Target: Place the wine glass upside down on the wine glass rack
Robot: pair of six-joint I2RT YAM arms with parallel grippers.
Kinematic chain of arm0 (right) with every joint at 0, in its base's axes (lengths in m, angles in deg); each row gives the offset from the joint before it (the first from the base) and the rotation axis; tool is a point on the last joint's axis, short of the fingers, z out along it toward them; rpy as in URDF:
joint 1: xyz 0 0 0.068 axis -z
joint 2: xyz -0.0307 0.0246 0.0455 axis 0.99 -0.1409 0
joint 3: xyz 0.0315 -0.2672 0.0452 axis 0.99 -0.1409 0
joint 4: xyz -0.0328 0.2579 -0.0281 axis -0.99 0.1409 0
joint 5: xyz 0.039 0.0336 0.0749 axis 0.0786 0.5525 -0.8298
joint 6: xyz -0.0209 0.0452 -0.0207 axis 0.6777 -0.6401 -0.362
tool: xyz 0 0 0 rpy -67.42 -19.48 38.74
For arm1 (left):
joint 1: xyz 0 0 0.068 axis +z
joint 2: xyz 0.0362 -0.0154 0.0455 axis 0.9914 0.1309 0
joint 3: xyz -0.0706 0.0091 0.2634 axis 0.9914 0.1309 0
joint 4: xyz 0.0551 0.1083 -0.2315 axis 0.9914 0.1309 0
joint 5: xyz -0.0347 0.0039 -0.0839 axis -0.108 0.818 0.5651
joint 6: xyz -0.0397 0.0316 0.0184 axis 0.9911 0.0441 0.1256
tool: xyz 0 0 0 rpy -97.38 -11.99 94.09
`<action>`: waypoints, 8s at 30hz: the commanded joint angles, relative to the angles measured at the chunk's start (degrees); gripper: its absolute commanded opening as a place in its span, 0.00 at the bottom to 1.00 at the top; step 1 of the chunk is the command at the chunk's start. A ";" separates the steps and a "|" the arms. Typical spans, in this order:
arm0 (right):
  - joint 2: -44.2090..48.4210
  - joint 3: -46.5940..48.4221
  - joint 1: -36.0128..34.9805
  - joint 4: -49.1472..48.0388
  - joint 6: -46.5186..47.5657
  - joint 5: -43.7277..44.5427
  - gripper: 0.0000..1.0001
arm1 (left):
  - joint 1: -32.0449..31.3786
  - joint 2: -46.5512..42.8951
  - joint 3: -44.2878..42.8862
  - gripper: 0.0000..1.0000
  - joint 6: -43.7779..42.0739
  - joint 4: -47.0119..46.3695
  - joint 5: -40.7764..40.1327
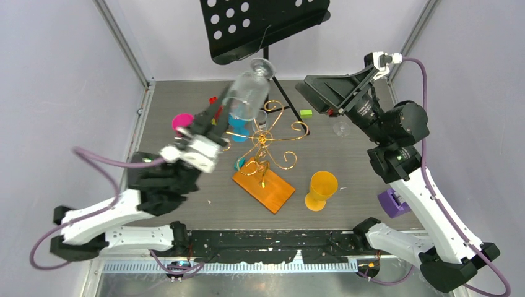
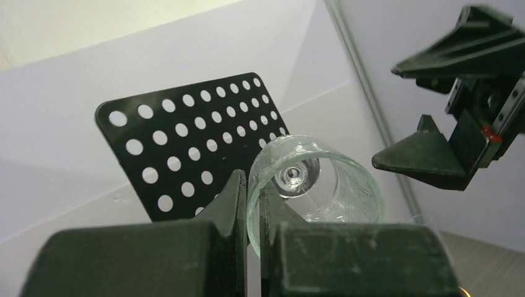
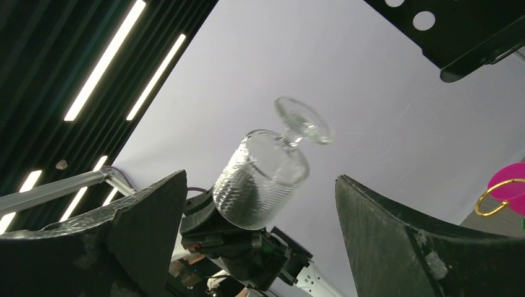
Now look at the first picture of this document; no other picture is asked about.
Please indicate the blue plastic goblet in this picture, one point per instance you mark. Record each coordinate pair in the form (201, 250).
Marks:
(239, 133)

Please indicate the clear stemless wine glass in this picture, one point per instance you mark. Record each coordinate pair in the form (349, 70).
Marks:
(250, 89)

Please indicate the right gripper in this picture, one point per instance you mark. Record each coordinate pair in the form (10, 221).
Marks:
(335, 93)

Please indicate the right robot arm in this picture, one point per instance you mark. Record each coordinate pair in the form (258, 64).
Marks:
(452, 255)

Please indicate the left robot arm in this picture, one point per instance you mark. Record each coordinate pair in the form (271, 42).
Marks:
(157, 185)

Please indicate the gold wine glass rack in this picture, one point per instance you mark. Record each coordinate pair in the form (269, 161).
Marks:
(256, 176)

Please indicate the black music stand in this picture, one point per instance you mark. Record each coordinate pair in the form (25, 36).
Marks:
(239, 29)

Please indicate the teal toy block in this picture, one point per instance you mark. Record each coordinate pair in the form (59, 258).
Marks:
(239, 163)

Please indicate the light green toy block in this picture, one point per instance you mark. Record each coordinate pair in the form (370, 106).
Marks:
(306, 113)

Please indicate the pink plastic goblet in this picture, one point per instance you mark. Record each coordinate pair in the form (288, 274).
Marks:
(181, 120)

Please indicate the purple tape dispenser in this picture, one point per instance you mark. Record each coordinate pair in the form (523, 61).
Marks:
(393, 204)

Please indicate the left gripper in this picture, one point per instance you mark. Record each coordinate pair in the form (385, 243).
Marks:
(205, 128)

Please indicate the orange plastic goblet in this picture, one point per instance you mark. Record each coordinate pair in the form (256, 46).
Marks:
(323, 185)

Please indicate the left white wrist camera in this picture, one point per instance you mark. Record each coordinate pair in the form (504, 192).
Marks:
(198, 151)

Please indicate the small clear wine glass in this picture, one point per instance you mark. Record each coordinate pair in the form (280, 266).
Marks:
(260, 121)

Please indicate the tall clear flute glass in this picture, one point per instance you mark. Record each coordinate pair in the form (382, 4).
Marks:
(341, 129)

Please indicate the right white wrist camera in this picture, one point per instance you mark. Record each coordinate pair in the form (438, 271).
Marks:
(382, 61)

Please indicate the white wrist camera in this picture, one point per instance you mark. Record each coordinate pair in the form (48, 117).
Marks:
(382, 61)
(198, 151)

